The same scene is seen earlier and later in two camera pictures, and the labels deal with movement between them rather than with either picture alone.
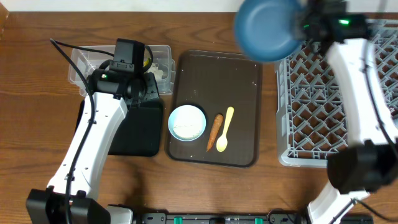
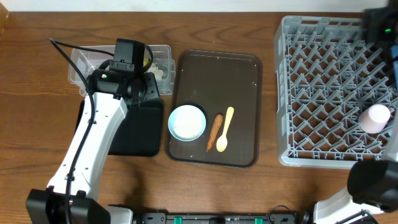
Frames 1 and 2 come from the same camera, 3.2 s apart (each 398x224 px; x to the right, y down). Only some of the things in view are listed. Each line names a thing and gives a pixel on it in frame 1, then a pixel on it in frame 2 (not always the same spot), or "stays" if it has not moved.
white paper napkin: [158, 73] stays
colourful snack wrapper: [147, 63] stays
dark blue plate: [265, 28] → [394, 54]
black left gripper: [153, 91] stays
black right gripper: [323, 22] → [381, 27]
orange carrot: [215, 131] stays
